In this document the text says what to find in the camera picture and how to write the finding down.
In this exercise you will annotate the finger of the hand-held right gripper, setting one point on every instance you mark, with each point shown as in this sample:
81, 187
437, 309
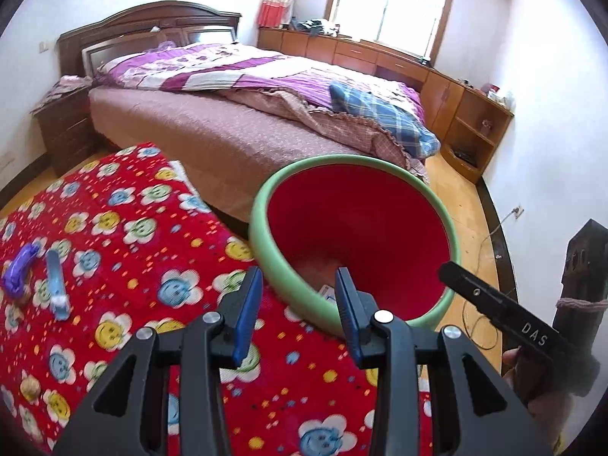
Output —
468, 285

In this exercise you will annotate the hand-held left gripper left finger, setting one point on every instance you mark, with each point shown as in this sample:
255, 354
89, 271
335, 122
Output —
247, 313

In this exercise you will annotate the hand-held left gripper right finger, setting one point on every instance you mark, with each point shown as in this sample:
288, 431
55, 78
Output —
349, 313

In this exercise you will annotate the green basin with red inside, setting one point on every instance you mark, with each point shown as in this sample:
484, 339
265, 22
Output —
356, 218

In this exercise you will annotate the person's right hand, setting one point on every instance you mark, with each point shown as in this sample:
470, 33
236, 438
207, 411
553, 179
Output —
536, 403

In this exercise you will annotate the red flower printed blanket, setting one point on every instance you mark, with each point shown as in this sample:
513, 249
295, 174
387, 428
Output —
142, 256

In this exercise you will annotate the open wooden shelf unit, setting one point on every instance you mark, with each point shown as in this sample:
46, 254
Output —
475, 123

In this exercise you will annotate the pink frilled bedspread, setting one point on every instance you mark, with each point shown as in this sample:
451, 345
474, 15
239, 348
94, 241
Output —
332, 128

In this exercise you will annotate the blue plaid pillow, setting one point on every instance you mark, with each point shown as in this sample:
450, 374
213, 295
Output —
380, 114

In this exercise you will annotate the bed with purple bedding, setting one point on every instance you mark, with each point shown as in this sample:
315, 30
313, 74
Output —
190, 128

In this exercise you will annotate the light blue plastic stick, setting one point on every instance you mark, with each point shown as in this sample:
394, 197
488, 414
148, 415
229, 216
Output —
54, 280

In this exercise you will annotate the red lidded jar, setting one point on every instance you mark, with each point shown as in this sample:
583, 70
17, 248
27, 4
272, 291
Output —
494, 90

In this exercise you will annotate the purple plastic piece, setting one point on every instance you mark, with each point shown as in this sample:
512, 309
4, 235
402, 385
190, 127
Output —
19, 268

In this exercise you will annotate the purple and white quilt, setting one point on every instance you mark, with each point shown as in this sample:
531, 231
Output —
213, 66

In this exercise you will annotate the dark wooden nightstand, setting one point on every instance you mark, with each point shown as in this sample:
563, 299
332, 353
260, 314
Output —
66, 128

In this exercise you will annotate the pile of dark clothes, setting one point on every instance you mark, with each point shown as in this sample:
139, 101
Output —
316, 27

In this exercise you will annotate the pink patterned cloth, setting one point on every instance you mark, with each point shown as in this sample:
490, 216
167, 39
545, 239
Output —
61, 92

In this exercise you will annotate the wooden framed window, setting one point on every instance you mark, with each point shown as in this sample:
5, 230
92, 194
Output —
389, 4

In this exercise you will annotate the dark wooden headboard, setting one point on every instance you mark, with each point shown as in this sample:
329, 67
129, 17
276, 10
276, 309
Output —
142, 23

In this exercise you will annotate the dark carved wooden post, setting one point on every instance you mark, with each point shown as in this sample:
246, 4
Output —
586, 266

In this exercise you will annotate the white wall socket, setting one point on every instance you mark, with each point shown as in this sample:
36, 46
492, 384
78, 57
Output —
517, 212

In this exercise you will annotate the white wall switch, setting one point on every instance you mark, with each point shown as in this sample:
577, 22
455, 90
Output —
43, 46

